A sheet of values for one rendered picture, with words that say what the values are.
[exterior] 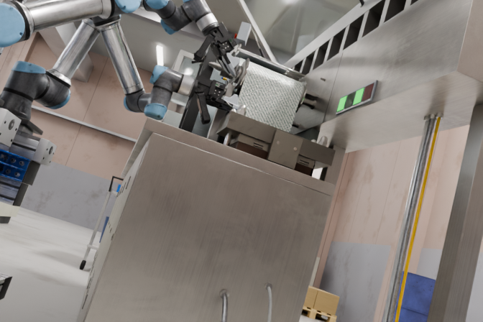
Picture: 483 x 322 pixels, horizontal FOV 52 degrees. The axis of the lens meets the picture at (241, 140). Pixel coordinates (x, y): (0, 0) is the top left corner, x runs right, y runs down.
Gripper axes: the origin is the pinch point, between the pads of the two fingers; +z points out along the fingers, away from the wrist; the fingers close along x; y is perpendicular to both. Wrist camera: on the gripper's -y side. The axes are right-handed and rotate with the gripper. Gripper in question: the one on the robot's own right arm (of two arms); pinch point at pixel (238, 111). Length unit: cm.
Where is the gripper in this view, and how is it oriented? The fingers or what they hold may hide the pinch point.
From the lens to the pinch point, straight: 189.6
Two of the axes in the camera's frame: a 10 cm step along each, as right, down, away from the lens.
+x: -2.6, 1.3, 9.6
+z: 9.2, 3.4, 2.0
